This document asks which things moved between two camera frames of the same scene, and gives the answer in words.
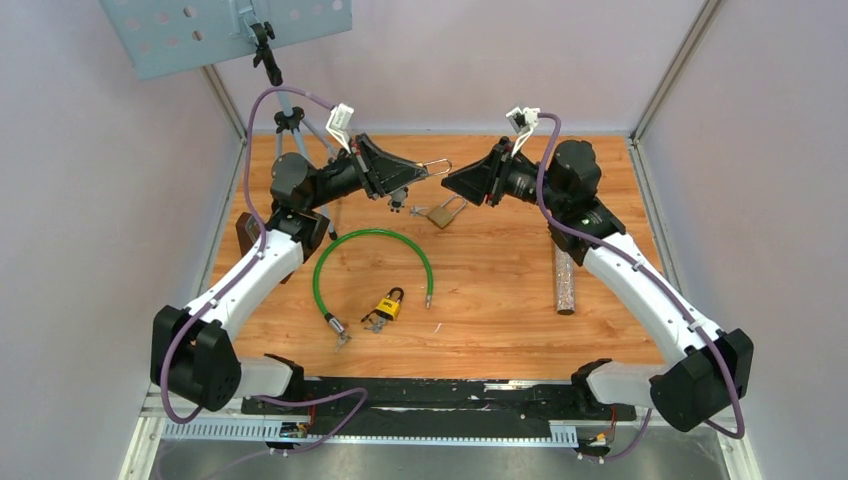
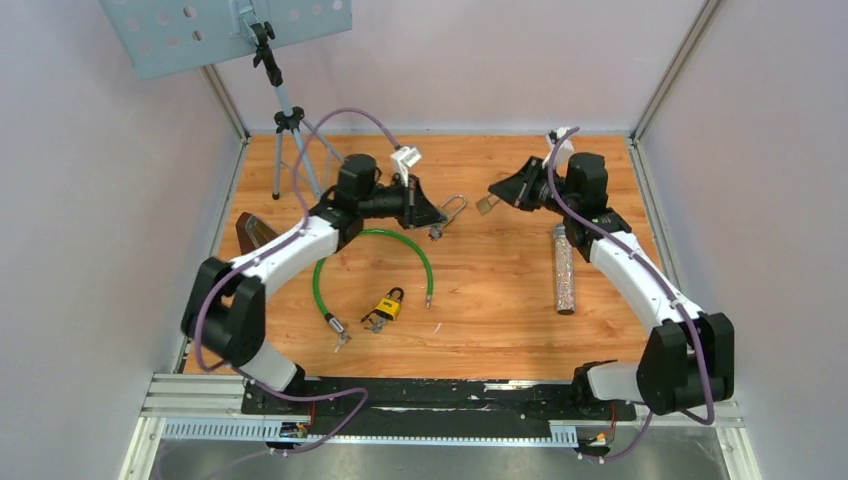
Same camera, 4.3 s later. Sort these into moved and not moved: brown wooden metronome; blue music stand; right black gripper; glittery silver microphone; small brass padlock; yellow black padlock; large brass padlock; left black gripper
Moved: left black gripper; small brass padlock; right black gripper
Not moved: blue music stand; large brass padlock; yellow black padlock; brown wooden metronome; glittery silver microphone
